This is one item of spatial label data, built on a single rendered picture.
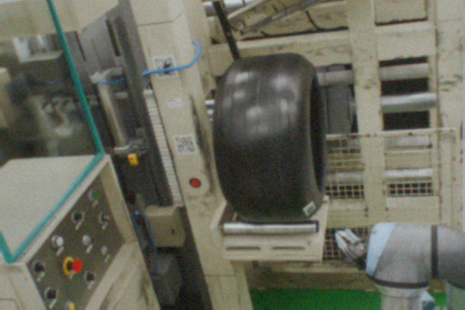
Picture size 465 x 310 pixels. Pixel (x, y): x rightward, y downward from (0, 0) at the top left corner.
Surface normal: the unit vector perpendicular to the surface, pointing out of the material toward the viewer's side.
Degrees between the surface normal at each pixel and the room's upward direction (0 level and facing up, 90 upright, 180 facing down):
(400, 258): 58
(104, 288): 0
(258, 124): 52
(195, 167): 90
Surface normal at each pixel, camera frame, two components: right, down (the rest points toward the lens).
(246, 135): -0.28, -0.03
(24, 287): -0.22, 0.48
